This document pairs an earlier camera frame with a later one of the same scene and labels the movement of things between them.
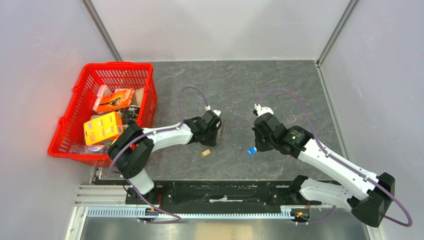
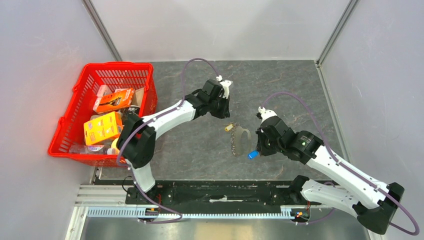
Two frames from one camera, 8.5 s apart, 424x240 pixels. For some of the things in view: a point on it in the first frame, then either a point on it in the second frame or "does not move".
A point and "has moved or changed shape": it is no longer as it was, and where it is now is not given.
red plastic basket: [69, 132] does not move
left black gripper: [212, 142] -> [225, 113]
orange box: [111, 101] does not move
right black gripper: [260, 147] does not move
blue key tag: [251, 151] has moved or changed shape
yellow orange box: [103, 127] does not move
